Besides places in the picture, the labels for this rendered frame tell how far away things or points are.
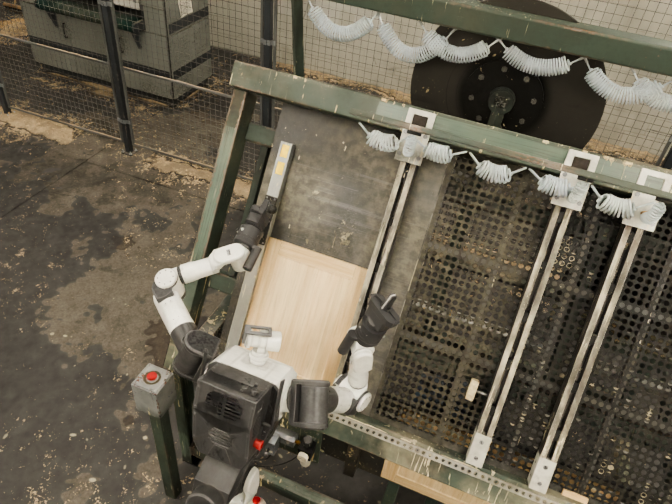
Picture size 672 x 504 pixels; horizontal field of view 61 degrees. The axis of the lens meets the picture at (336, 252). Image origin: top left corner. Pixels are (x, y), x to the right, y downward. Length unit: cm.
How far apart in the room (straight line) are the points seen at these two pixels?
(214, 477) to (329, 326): 72
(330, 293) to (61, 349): 209
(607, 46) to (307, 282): 142
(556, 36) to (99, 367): 297
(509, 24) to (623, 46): 41
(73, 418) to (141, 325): 73
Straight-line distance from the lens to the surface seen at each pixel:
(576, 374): 219
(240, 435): 180
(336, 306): 226
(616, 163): 211
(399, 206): 212
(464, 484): 236
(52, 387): 371
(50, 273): 441
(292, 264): 230
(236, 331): 241
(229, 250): 206
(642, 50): 242
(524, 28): 241
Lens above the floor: 282
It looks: 40 degrees down
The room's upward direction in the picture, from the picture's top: 7 degrees clockwise
